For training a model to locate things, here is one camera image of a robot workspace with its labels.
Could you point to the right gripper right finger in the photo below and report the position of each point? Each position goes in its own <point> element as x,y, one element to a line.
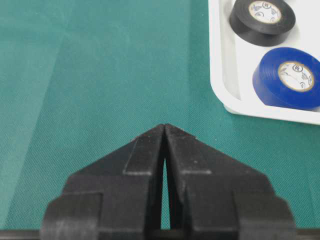
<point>215,197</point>

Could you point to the blue tape roll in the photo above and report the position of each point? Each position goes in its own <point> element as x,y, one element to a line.
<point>287,77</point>

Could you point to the white plastic tray case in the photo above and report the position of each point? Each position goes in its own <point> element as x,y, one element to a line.
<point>233,61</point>

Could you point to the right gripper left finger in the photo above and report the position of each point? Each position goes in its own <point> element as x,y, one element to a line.
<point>118,197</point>

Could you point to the black tape roll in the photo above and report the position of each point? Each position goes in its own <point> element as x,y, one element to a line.
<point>265,23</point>

